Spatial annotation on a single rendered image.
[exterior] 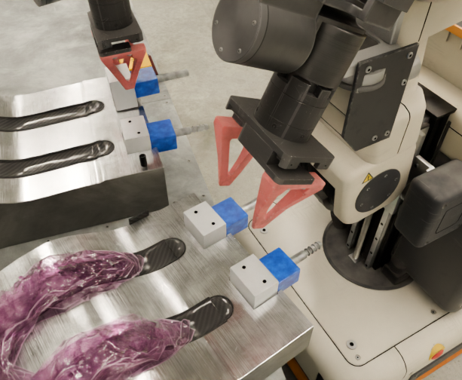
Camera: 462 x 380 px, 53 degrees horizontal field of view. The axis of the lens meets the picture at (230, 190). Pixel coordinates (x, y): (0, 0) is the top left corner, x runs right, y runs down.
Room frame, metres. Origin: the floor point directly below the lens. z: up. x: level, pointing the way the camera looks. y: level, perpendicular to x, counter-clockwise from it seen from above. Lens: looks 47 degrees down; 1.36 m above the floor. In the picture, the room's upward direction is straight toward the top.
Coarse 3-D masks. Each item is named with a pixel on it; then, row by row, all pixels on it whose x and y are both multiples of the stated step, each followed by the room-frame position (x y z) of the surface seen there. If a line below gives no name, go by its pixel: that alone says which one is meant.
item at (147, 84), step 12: (108, 72) 0.64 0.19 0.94; (144, 72) 0.66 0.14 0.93; (180, 72) 0.67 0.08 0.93; (120, 84) 0.62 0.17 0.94; (144, 84) 0.64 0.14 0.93; (156, 84) 0.64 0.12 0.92; (120, 96) 0.62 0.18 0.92; (132, 96) 0.62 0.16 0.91; (144, 96) 0.63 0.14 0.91; (120, 108) 0.62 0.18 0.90
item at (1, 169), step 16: (48, 112) 0.62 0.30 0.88; (64, 112) 0.62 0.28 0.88; (80, 112) 0.62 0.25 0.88; (96, 112) 0.61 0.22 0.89; (0, 128) 0.58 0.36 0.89; (16, 128) 0.59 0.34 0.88; (32, 128) 0.58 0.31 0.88; (96, 144) 0.54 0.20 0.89; (112, 144) 0.54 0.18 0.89; (0, 160) 0.50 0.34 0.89; (16, 160) 0.51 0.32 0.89; (32, 160) 0.51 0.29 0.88; (48, 160) 0.51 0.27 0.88; (64, 160) 0.51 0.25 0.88; (80, 160) 0.51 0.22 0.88; (0, 176) 0.47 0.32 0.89; (16, 176) 0.47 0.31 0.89
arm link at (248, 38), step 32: (224, 0) 0.34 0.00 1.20; (256, 0) 0.32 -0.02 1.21; (288, 0) 0.32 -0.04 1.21; (320, 0) 0.33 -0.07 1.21; (352, 0) 0.37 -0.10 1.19; (384, 0) 0.33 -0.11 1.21; (224, 32) 0.33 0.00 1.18; (256, 32) 0.30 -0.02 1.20; (288, 32) 0.31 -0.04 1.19; (256, 64) 0.31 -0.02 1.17; (288, 64) 0.32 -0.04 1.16
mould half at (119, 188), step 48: (0, 96) 0.66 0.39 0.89; (48, 96) 0.67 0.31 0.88; (96, 96) 0.66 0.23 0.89; (0, 144) 0.54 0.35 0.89; (48, 144) 0.54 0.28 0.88; (0, 192) 0.44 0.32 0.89; (48, 192) 0.44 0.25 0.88; (96, 192) 0.45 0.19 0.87; (144, 192) 0.48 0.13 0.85; (0, 240) 0.41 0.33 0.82
